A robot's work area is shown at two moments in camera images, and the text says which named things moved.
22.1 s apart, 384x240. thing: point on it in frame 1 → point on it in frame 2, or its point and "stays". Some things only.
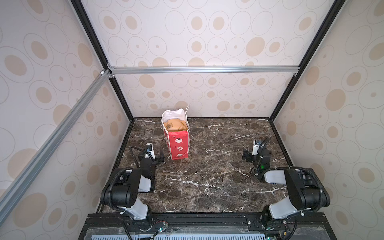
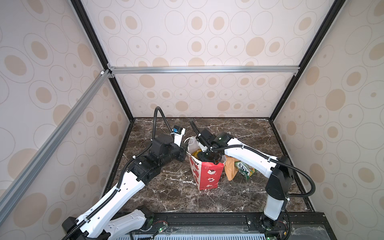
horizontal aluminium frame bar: [155, 70] stays
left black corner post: [83, 15] stays
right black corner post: [328, 22] stays
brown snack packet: [175, 125] → [230, 168]
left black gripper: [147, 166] → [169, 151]
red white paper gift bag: [177, 143] → [207, 174]
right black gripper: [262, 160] → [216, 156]
